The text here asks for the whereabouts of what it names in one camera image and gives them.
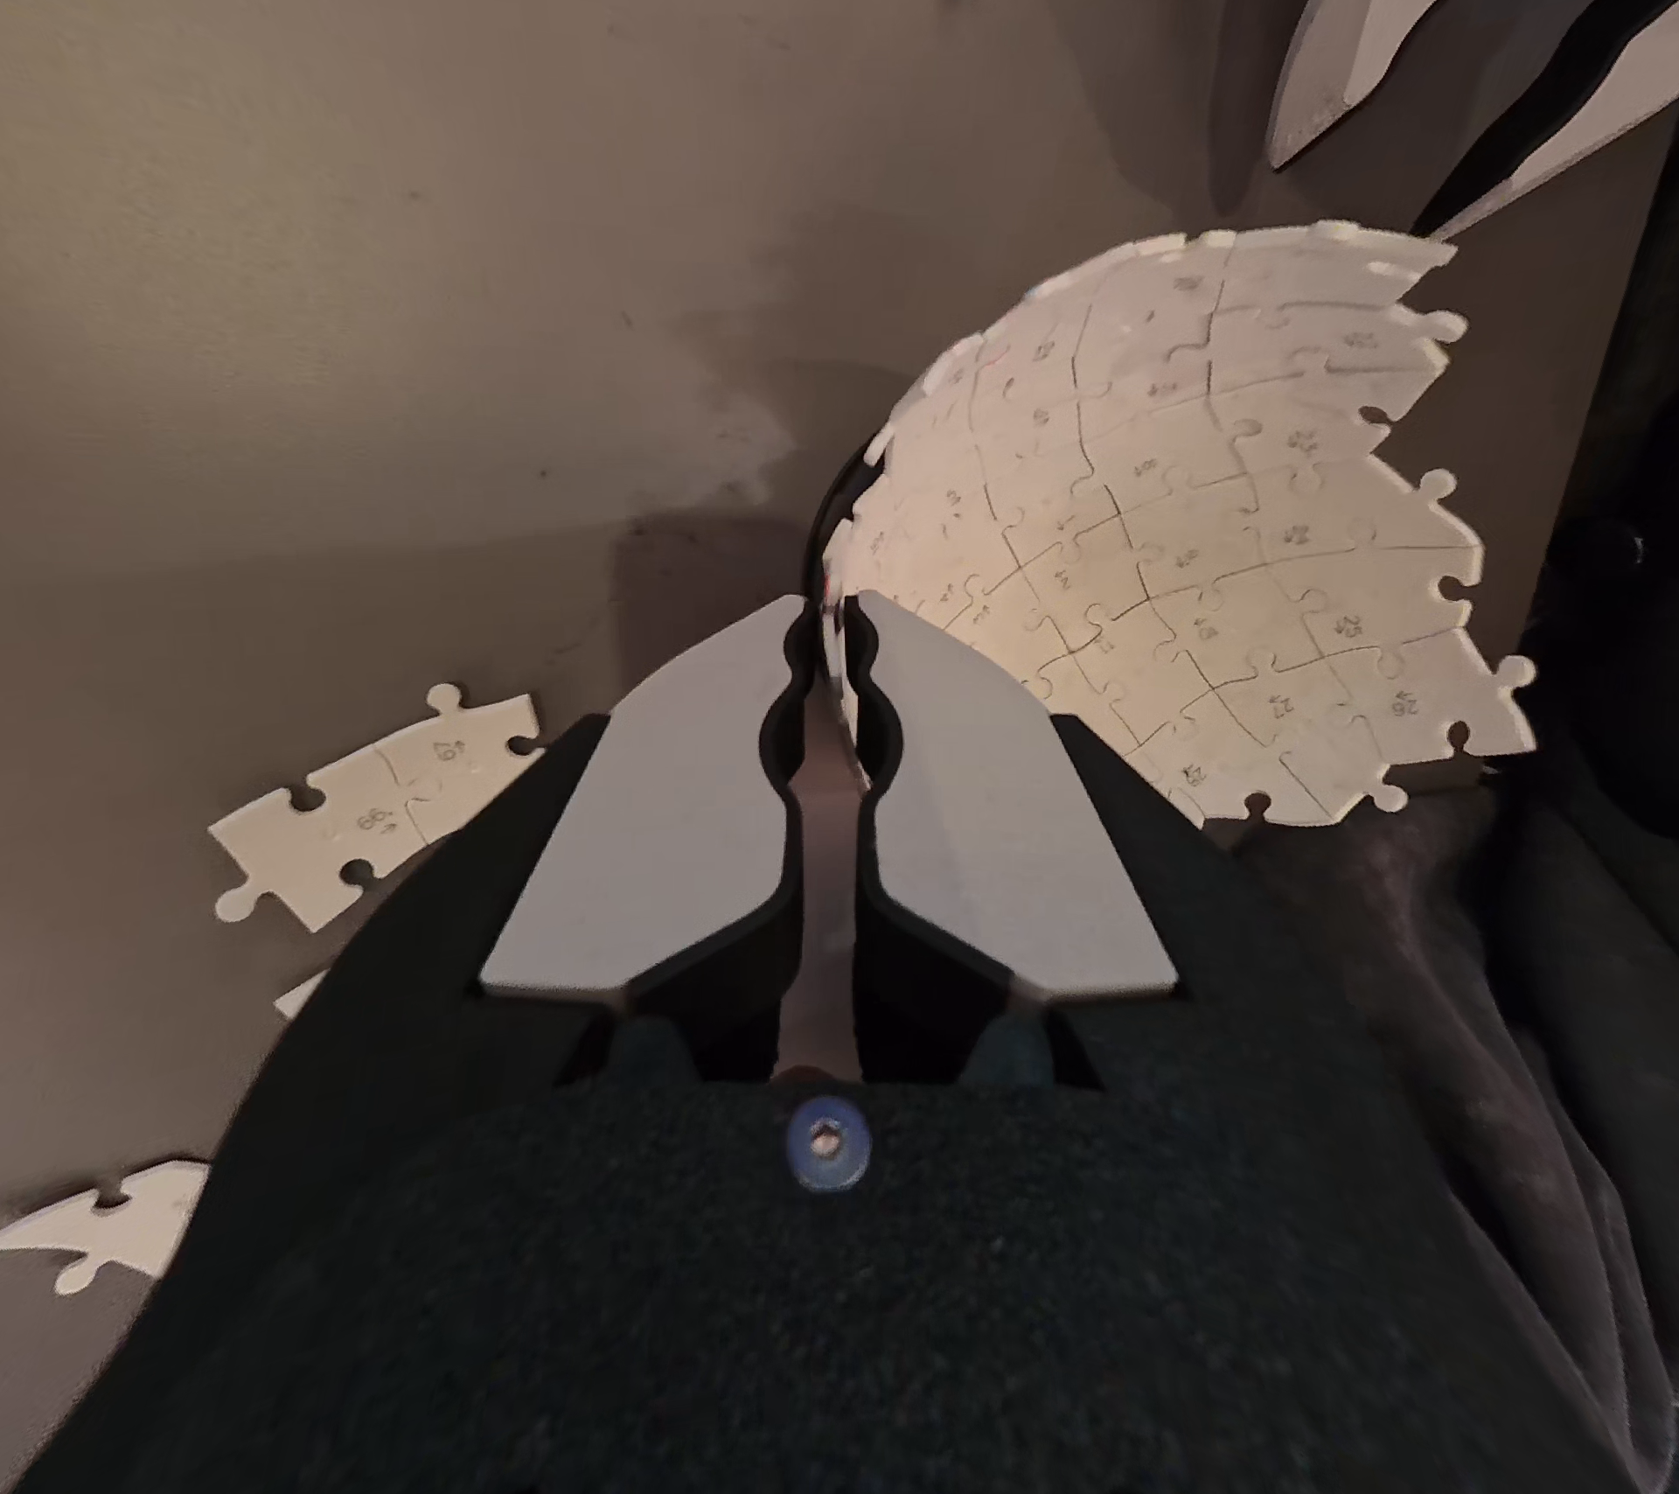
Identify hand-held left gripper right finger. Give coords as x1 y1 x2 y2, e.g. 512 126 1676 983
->
838 589 1178 1083

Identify partly built white puzzle ball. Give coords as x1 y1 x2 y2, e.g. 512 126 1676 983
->
821 220 1537 826

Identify black ball stand ring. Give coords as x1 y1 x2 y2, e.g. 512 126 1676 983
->
799 445 880 630

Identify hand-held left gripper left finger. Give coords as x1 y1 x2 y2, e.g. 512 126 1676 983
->
478 593 812 1083

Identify puzzle pieces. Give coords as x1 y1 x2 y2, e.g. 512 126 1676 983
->
0 0 1024 1296

